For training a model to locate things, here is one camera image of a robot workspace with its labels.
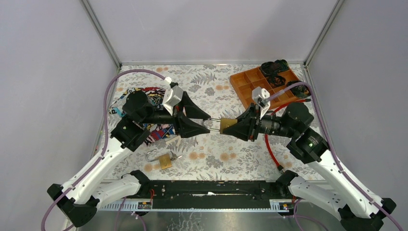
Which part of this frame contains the dark rolled cloth middle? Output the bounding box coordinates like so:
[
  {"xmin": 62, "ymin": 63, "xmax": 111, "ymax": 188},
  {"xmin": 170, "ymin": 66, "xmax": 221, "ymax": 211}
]
[{"xmin": 266, "ymin": 75, "xmax": 286, "ymax": 88}]

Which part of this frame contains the red cable lock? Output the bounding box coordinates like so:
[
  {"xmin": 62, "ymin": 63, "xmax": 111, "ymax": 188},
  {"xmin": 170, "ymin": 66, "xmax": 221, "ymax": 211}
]
[{"xmin": 264, "ymin": 99, "xmax": 311, "ymax": 174}]

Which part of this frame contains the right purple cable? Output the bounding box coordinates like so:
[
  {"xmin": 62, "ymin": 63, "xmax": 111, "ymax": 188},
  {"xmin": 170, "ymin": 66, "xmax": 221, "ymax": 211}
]
[{"xmin": 268, "ymin": 81, "xmax": 404, "ymax": 231}]

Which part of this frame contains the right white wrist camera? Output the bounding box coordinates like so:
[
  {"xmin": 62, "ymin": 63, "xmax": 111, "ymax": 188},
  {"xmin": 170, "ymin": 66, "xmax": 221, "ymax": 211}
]
[{"xmin": 252, "ymin": 87, "xmax": 270, "ymax": 118}]

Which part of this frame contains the brass padlock with keys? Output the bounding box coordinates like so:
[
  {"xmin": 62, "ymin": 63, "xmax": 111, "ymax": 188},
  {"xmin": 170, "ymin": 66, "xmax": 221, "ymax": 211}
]
[{"xmin": 145, "ymin": 149, "xmax": 183, "ymax": 169}]

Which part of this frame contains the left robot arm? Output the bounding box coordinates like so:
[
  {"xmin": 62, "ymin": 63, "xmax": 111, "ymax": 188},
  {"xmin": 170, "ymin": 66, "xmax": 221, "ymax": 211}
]
[{"xmin": 47, "ymin": 89, "xmax": 210, "ymax": 227}]

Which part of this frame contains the beige ribbon bow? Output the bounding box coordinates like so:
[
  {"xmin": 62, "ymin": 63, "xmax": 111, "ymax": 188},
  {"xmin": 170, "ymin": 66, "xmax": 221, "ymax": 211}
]
[{"xmin": 166, "ymin": 136, "xmax": 181, "ymax": 147}]

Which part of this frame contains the orange compartment tray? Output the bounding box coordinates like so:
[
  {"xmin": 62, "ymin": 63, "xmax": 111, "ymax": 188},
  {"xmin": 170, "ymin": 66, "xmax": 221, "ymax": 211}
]
[{"xmin": 230, "ymin": 66, "xmax": 300, "ymax": 109}]

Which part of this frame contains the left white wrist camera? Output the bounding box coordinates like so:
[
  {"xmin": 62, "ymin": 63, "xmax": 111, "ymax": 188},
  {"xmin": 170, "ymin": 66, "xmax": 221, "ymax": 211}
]
[{"xmin": 162, "ymin": 77, "xmax": 183, "ymax": 116}]

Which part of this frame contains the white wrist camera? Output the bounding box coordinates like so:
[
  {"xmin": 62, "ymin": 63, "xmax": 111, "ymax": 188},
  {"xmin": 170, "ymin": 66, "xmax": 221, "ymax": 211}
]
[
  {"xmin": 162, "ymin": 77, "xmax": 183, "ymax": 116},
  {"xmin": 252, "ymin": 87, "xmax": 270, "ymax": 118}
]

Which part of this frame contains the floral table mat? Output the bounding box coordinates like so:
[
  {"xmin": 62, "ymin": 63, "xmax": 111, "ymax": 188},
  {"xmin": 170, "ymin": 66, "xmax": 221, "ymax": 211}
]
[{"xmin": 106, "ymin": 64, "xmax": 322, "ymax": 180}]

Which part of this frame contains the dark rolled cloth back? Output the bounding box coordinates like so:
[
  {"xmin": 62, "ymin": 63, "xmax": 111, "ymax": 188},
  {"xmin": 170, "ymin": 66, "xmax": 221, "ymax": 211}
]
[{"xmin": 259, "ymin": 59, "xmax": 289, "ymax": 77}]

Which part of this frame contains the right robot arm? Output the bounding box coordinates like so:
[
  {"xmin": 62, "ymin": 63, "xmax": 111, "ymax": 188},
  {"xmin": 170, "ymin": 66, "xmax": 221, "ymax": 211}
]
[{"xmin": 220, "ymin": 102, "xmax": 396, "ymax": 231}]

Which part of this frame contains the colourful patterned cloth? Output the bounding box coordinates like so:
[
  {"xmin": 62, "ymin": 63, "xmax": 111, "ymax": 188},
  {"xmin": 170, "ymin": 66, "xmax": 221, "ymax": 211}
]
[{"xmin": 108, "ymin": 87, "xmax": 175, "ymax": 146}]

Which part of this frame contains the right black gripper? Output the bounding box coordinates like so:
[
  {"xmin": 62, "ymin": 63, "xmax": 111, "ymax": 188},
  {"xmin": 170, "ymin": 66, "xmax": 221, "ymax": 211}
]
[{"xmin": 223, "ymin": 102, "xmax": 296, "ymax": 141}]

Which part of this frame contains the purple cable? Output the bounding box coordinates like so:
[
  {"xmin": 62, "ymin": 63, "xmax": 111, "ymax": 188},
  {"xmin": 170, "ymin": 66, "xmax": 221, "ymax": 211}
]
[
  {"xmin": 40, "ymin": 68, "xmax": 168, "ymax": 231},
  {"xmin": 268, "ymin": 81, "xmax": 404, "ymax": 231}
]

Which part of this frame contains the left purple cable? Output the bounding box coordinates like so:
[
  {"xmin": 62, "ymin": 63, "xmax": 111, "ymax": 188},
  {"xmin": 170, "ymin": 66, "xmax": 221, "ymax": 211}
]
[{"xmin": 40, "ymin": 68, "xmax": 168, "ymax": 231}]

